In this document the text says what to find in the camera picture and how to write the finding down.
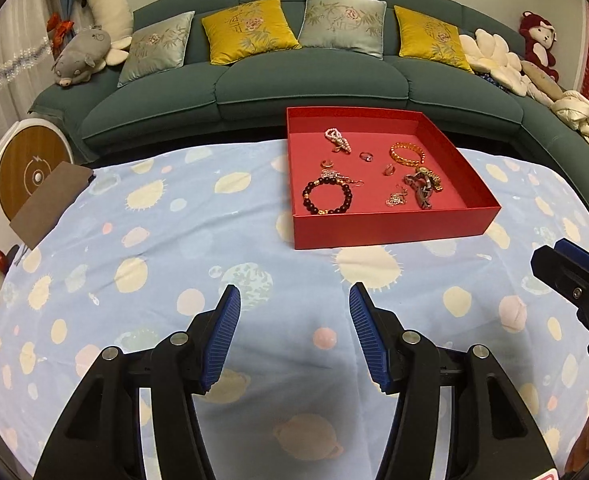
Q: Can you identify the gold bracelet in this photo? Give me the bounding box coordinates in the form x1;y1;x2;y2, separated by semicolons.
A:
389;142;427;167

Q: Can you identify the blue planet print tablecloth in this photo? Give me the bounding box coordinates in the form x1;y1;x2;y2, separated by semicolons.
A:
0;137;589;480

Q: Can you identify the gold watch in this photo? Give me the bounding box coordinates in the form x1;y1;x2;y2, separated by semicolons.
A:
417;166;444;192

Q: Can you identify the yellow embroidered cushion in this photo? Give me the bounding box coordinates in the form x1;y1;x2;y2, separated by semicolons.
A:
393;5;474;73
202;0;301;66

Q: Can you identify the cream knotted cushion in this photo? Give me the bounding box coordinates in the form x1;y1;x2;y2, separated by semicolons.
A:
549;90;589;168

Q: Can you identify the brown plush toy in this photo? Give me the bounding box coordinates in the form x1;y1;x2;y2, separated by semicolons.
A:
521;60;568;103

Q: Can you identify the grey pig plush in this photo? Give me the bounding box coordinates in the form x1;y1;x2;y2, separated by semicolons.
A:
51;26;112;88

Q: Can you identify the red jewelry box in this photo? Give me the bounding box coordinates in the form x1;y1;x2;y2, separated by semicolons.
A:
286;106;502;251

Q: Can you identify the round white wooden stool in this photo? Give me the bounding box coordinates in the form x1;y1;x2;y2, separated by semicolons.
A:
0;119;75;241

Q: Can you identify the white cow plush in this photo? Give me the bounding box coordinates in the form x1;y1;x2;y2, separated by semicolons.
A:
76;0;134;66

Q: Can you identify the grey-green embroidered cushion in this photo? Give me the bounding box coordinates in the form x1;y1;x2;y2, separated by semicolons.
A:
118;11;196;87

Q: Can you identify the white flower cushion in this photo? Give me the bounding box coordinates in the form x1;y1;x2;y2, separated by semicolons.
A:
459;29;538;97

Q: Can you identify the white curtain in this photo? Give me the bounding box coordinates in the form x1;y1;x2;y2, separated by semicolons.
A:
0;0;58;161

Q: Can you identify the dark green sofa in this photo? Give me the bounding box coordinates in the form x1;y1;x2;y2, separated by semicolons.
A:
27;0;589;181

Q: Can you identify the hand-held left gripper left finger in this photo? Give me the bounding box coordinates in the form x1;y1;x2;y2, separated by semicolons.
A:
33;284;242;480

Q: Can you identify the brown cardboard piece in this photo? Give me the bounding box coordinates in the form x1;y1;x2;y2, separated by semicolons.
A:
10;161;95;250

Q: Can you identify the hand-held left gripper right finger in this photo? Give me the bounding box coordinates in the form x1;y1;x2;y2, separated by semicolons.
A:
349;281;558;480

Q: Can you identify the black bead bracelet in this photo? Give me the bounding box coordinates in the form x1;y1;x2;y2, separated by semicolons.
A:
302;179;353;217

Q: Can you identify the grey-blue embroidered cushion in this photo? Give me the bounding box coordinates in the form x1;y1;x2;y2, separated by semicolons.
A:
298;0;388;59

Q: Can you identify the red monkey plush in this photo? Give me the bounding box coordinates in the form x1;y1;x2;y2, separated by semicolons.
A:
519;10;560;83

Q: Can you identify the red curtain bow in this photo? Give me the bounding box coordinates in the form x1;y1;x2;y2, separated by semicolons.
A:
47;14;75;51

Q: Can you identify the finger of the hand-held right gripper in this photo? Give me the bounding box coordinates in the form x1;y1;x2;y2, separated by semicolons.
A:
555;239;589;281
531;246;589;376

